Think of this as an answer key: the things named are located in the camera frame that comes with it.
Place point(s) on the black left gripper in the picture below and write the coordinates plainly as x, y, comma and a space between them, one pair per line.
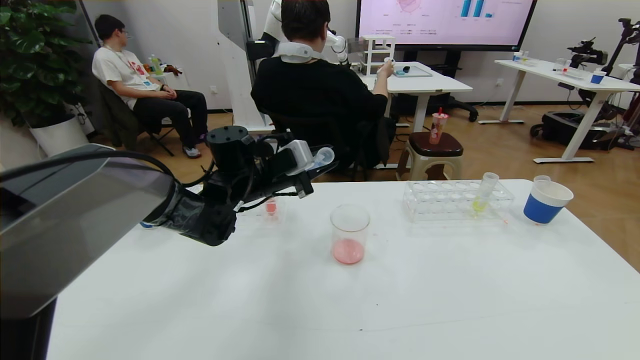
303, 190

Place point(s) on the blue pigment test tube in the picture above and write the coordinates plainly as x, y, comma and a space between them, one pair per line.
325, 156

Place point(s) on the red pigment test tube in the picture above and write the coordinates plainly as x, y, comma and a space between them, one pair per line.
542, 178

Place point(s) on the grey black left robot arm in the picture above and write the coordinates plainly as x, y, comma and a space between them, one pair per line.
75, 225

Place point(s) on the black upright robot arm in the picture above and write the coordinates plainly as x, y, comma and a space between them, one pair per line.
630, 40

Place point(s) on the black tabletop robot arm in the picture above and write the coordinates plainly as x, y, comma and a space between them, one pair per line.
587, 55

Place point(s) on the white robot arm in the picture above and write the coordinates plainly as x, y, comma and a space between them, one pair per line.
339, 45

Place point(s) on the clear acrylic tube rack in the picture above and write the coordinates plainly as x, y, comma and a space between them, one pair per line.
450, 200
281, 212

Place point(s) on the pink pigment test tube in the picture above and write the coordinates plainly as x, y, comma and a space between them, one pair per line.
271, 206

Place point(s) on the clear glass beaker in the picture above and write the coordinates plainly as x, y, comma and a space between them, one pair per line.
350, 240

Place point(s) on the yellow pigment test tube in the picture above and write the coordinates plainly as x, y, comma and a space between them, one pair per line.
482, 195

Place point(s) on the black office chair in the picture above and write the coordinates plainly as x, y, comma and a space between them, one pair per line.
350, 145

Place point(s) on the person in black shirt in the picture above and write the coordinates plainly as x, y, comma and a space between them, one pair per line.
320, 95

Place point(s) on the white neck massager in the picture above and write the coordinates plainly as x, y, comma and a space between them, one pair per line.
297, 51

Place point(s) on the brown topped stool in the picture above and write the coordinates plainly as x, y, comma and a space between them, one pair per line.
435, 147

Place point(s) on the pink drink cup with straw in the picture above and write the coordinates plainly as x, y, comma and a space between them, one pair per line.
438, 127

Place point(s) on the white drawer organizer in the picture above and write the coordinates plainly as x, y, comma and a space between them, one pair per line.
378, 52

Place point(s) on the black folding chair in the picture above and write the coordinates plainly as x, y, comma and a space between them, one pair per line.
160, 142

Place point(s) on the grey desk tray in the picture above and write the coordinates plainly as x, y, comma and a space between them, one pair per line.
420, 73

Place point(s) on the black display stand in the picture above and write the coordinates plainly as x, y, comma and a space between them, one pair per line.
445, 102

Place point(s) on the white drawer cabinet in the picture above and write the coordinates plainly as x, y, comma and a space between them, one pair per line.
172, 80

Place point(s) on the green bottle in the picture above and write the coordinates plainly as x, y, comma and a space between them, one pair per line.
156, 65

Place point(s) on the olive green jacket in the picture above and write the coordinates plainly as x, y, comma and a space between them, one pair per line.
112, 125

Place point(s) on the large display screen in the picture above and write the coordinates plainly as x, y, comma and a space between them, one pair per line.
445, 22

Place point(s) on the person in white shirt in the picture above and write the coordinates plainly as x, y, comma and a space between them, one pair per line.
125, 70

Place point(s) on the grey metal cabinet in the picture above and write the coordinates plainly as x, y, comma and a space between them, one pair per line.
140, 30

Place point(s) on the white plant pot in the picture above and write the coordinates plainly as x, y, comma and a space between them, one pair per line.
60, 135

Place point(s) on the long white desk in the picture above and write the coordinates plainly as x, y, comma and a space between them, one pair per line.
565, 75

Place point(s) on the green potted plant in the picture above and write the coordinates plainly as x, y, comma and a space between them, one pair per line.
35, 55

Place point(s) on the small blue paper cup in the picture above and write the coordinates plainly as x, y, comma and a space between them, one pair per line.
597, 78

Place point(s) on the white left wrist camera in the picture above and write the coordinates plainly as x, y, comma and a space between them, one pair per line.
297, 156

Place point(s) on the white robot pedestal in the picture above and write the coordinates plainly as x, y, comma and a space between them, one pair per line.
240, 75

